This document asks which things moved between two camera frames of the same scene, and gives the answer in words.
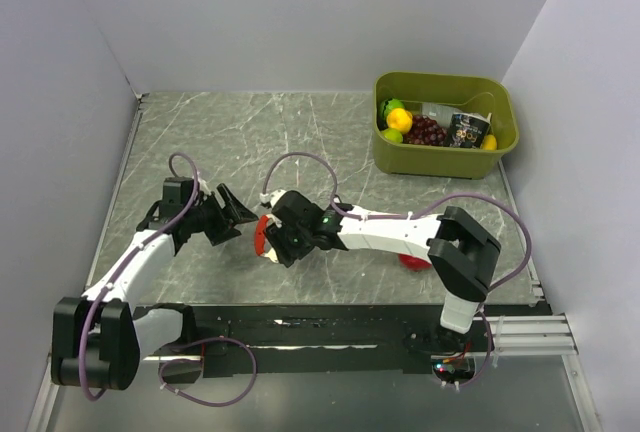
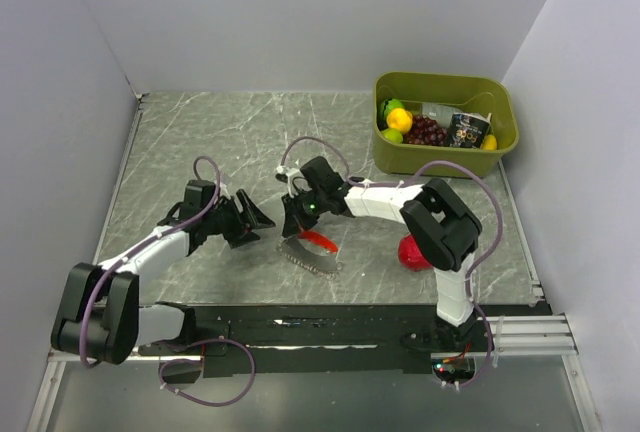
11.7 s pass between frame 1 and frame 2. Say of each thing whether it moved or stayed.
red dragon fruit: stayed
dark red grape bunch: stayed
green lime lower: stayed
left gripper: moved
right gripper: moved
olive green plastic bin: stayed
